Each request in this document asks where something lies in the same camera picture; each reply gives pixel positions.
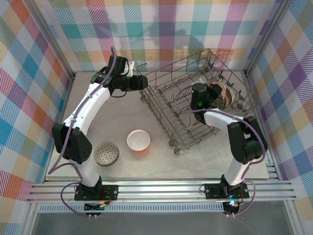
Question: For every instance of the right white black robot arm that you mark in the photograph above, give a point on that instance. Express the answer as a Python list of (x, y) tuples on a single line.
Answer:
[(220, 117)]

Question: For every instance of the small mosaic tile pattern bowl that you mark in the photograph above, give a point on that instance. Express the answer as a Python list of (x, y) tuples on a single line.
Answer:
[(106, 153)]

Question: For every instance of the small controller board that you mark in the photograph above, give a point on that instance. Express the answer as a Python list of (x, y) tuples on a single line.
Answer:
[(94, 207), (231, 208)]

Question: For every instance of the white bowl orange outside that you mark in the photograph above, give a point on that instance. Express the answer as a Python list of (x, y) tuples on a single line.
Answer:
[(138, 139)]

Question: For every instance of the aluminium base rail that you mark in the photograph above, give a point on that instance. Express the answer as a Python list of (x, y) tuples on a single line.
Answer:
[(159, 191)]

